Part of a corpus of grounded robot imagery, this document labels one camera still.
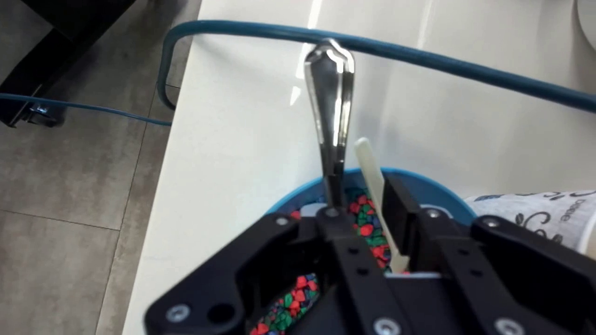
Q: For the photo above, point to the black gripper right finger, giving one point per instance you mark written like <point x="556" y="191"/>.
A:
<point x="472" y="273"/>

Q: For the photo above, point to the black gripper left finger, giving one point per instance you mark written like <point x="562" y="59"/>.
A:
<point x="361" y="280"/>

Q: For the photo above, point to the white plastic spoon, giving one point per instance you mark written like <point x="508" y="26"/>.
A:
<point x="374" y="174"/>

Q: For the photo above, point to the white ceramic bowl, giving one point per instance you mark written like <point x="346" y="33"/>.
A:
<point x="588" y="22"/>

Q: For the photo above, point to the black stand foot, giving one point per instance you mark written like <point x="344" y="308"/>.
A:
<point x="63" y="26"/>

